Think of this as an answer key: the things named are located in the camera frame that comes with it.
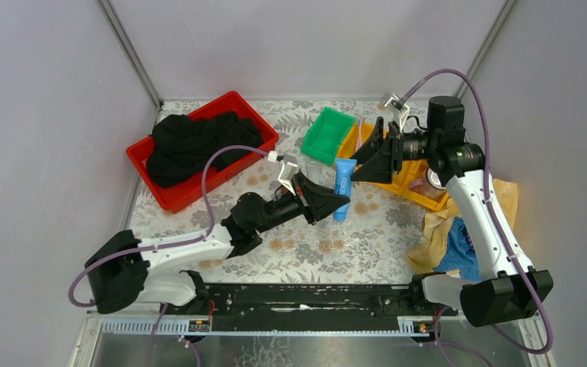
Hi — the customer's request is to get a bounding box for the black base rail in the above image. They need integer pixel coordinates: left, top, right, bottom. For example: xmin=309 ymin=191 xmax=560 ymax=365
xmin=167 ymin=283 xmax=440 ymax=334

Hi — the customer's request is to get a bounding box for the blue cloth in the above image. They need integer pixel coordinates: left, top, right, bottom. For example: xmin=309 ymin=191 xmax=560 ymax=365
xmin=433 ymin=216 xmax=482 ymax=281

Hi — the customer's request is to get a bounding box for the green plastic bin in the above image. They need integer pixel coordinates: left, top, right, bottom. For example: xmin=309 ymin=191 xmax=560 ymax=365
xmin=301 ymin=107 xmax=355 ymax=165

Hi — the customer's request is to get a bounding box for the clear acrylic toiletry tray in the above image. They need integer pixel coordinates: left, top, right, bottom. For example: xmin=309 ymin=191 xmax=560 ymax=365
xmin=299 ymin=163 xmax=334 ymax=191

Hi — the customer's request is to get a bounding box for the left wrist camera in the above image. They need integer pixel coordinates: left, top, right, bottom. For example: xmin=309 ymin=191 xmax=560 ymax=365
xmin=267 ymin=151 xmax=300 ymax=195

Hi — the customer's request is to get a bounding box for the white ceramic cup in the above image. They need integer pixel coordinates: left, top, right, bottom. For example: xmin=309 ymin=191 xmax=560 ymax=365
xmin=425 ymin=168 xmax=445 ymax=191

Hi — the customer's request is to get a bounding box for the pink toothbrush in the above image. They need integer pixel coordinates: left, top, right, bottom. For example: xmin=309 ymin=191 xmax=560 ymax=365
xmin=355 ymin=116 xmax=365 ymax=150

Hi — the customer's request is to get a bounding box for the black cloth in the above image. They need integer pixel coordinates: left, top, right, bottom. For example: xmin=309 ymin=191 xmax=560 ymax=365
xmin=146 ymin=111 xmax=264 ymax=188

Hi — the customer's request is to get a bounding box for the yellow cloth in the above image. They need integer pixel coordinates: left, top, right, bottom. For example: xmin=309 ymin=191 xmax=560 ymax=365
xmin=407 ymin=178 xmax=521 ymax=277

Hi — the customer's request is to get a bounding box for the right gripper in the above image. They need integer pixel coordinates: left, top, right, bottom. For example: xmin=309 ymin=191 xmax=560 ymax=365
xmin=346 ymin=118 xmax=437 ymax=185

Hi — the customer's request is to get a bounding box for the orange bin with toothpastes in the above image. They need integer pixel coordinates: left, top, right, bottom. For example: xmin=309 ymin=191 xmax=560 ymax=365
xmin=375 ymin=160 xmax=426 ymax=196

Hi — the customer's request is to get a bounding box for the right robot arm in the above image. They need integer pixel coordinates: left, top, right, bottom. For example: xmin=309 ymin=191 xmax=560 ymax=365
xmin=352 ymin=93 xmax=553 ymax=326

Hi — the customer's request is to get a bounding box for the blue toothpaste tube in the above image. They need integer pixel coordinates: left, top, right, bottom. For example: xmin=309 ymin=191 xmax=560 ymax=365
xmin=333 ymin=158 xmax=357 ymax=222

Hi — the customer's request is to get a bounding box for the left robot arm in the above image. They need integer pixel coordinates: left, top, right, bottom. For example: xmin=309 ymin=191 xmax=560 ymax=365
xmin=85 ymin=172 xmax=350 ymax=314

